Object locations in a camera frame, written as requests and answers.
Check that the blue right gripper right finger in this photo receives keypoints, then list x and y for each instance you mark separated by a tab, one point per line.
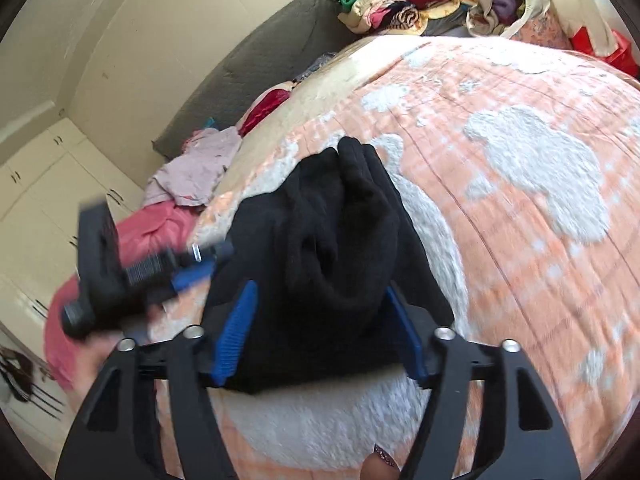
402	336

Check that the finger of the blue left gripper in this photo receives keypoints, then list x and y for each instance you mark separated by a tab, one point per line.
187	277

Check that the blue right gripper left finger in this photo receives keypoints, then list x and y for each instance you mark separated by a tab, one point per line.
232	338

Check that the black IKISS shirt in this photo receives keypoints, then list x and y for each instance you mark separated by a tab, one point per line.
322	249

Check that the plastic bag of clothes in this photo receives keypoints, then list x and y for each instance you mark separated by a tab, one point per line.
509	19

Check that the left hand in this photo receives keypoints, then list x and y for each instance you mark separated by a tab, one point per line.
89	360

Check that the right hand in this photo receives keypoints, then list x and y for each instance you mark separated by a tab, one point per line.
379	465

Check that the lilac crumpled garment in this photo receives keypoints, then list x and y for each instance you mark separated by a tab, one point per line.
190	179

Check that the white wardrobe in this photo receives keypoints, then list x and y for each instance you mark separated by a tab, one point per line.
42	188

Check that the red pillow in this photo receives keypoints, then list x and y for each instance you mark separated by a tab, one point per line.
264	105

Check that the orange white plaid bedspread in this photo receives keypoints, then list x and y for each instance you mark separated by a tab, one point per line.
519	166

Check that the grey quilted headboard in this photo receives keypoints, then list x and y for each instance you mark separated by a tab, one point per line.
278	50

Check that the floral storage box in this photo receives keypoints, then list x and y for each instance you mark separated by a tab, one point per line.
544	30

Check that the red box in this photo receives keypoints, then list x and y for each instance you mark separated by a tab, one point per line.
618	55

